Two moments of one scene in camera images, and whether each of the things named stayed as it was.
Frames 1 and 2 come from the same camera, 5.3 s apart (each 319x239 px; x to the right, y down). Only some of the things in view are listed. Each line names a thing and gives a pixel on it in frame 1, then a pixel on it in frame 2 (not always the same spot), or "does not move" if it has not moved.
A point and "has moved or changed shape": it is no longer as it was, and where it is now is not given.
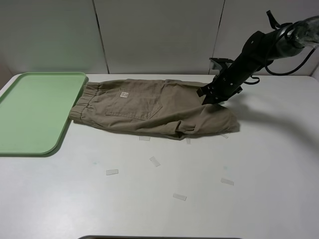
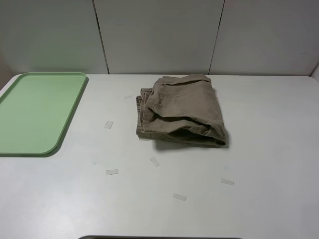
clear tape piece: x=155 y=161 does not move
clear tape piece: x=227 y=181 does not move
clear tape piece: x=111 y=172 does not move
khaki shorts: x=165 y=107 has moved or changed shape
